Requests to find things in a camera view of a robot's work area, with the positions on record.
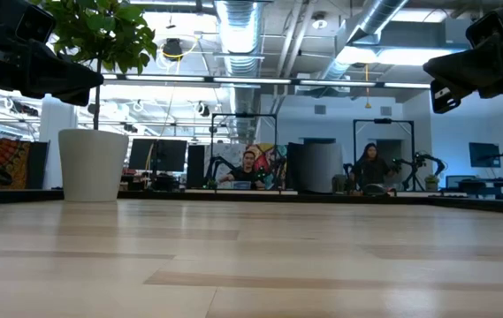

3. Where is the small potted plant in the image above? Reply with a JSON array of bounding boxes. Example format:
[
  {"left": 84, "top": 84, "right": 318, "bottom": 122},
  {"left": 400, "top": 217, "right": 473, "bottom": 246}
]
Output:
[{"left": 424, "top": 173, "right": 441, "bottom": 192}]

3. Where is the yellow hanging pendant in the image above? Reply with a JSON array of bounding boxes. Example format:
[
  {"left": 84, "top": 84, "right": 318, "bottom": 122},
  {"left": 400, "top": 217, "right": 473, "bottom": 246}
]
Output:
[{"left": 362, "top": 63, "right": 373, "bottom": 110}]

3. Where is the grey cylindrical column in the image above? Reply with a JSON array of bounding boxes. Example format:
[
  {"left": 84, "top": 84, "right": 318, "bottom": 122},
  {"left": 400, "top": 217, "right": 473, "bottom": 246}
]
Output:
[{"left": 286, "top": 140, "right": 345, "bottom": 194}]

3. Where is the black computer monitor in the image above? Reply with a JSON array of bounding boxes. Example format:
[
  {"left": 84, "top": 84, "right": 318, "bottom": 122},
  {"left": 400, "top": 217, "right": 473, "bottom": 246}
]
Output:
[
  {"left": 128, "top": 138, "right": 159, "bottom": 173},
  {"left": 156, "top": 139, "right": 188, "bottom": 173}
]

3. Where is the person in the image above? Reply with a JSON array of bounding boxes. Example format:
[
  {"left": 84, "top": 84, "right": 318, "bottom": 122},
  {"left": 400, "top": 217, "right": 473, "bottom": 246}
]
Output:
[
  {"left": 218, "top": 149, "right": 266, "bottom": 190},
  {"left": 350, "top": 141, "right": 396, "bottom": 192}
]

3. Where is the ribbed silver ventilation duct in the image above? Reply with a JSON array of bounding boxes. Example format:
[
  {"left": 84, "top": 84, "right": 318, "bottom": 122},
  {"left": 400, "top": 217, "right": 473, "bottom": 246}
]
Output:
[{"left": 214, "top": 0, "right": 264, "bottom": 142}]

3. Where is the orange patterned tapestry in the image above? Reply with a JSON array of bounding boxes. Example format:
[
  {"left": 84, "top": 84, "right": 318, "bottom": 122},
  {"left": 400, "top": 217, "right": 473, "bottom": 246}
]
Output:
[{"left": 0, "top": 138, "right": 32, "bottom": 191}]

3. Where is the black ceiling dome camera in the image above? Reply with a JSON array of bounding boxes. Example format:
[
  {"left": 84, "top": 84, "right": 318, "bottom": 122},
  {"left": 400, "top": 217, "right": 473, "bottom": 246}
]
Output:
[{"left": 162, "top": 38, "right": 184, "bottom": 61}]

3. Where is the black cabinet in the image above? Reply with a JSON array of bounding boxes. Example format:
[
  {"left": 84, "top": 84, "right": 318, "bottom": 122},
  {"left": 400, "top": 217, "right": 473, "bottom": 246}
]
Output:
[{"left": 187, "top": 144, "right": 206, "bottom": 189}]

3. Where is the black metal stand frame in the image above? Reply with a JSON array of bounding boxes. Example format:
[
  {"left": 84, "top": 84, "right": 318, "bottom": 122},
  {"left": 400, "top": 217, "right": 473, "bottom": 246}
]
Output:
[
  {"left": 352, "top": 117, "right": 415, "bottom": 191},
  {"left": 209, "top": 112, "right": 278, "bottom": 191}
]

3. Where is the long ceiling light strip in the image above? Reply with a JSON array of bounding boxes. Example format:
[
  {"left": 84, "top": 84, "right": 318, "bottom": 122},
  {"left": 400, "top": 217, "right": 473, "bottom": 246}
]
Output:
[{"left": 100, "top": 73, "right": 431, "bottom": 89}]

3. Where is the colourful patchwork wall hanging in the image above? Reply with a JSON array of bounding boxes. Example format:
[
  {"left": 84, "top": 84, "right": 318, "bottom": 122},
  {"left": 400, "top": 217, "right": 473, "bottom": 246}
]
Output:
[{"left": 212, "top": 142, "right": 288, "bottom": 190}]

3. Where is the black aluminium table frame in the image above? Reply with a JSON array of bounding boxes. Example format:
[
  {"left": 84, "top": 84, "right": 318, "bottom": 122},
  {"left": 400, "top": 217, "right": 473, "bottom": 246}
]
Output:
[{"left": 0, "top": 187, "right": 503, "bottom": 216}]

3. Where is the green leafy plant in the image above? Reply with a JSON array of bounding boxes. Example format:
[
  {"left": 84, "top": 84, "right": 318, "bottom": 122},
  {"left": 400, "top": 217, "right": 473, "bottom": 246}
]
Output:
[{"left": 29, "top": 0, "right": 159, "bottom": 132}]

